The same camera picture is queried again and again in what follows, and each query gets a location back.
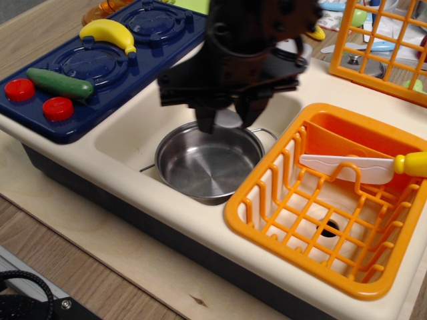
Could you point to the yellow toy banana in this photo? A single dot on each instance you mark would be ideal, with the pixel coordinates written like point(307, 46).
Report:
point(110, 31)

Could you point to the red stove knob right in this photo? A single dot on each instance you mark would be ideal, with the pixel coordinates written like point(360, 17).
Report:
point(58, 109)

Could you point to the green toy lettuce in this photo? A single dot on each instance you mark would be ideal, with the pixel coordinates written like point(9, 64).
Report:
point(417, 86)

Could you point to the orange plastic dish rack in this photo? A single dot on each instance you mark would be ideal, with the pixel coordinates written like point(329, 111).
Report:
point(349, 234)

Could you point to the orange transparent toy dish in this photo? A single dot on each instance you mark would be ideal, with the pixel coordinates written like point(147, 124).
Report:
point(104, 10)

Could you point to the orange wire grid basket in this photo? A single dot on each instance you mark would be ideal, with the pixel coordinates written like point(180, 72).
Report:
point(400, 22)

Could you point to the black metal bracket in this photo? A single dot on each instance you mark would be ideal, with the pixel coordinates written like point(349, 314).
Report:
point(69, 309)

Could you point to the yellow toy corn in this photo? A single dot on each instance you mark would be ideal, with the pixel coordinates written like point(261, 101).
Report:
point(316, 33)

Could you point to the toy knife yellow handle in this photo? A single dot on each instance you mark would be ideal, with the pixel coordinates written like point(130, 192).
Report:
point(367, 170)

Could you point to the red stove knob left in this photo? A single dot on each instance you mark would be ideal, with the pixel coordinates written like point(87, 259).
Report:
point(19, 90)

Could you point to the green toy cucumber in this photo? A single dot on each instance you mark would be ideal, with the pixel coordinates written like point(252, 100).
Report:
point(59, 84)

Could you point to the steel pot lid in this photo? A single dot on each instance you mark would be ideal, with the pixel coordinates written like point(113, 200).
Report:
point(352, 62)

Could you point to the cream toy sink unit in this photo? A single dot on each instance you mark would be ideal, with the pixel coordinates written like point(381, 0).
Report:
point(220, 275)

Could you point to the white and blue toy spoon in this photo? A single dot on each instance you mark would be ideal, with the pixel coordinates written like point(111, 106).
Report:
point(227, 119)

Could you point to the blue toy utensil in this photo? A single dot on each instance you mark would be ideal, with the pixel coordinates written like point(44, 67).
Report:
point(380, 46)

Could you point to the red stove knob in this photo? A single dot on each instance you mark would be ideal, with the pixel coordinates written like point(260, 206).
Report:
point(58, 109)
point(19, 90)

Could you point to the grey toy faucet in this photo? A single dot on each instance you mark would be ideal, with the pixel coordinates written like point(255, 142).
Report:
point(308, 53)

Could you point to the stainless steel pan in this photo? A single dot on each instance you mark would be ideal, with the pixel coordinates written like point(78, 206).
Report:
point(208, 167)

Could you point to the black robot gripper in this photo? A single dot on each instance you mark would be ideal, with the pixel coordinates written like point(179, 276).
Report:
point(247, 45)

